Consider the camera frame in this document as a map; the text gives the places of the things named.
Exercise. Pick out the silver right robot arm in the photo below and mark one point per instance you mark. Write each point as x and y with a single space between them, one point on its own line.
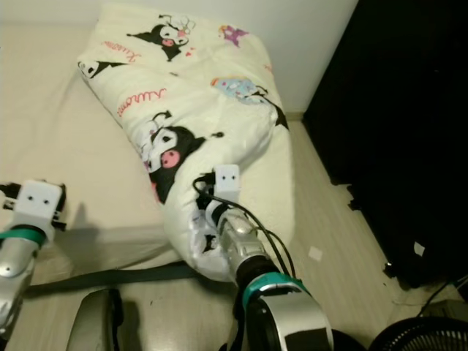
285 300

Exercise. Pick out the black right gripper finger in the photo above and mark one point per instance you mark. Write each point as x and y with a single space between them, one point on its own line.
202 182

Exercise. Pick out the cream cartoon print blanket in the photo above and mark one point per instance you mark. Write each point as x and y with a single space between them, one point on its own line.
190 95

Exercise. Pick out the black wardrobe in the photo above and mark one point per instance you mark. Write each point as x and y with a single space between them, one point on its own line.
395 110

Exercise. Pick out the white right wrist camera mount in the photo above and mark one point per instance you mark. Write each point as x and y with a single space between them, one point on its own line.
227 183

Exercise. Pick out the white paper scrap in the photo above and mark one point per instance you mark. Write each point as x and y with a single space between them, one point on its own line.
315 254

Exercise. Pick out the grey robot leg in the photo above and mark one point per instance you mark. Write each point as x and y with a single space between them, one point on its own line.
96 322

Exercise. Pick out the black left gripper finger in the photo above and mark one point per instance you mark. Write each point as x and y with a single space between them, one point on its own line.
62 208

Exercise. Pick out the white paper tag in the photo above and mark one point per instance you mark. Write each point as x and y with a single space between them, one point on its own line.
419 248

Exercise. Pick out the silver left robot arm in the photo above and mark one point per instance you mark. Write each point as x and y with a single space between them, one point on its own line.
22 292

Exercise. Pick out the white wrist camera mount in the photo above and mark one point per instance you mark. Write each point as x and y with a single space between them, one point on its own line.
38 208
227 183

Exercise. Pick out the cream bed mattress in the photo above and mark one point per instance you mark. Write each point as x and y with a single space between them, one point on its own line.
44 124

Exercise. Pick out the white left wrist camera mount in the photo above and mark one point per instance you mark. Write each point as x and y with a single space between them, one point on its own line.
38 208

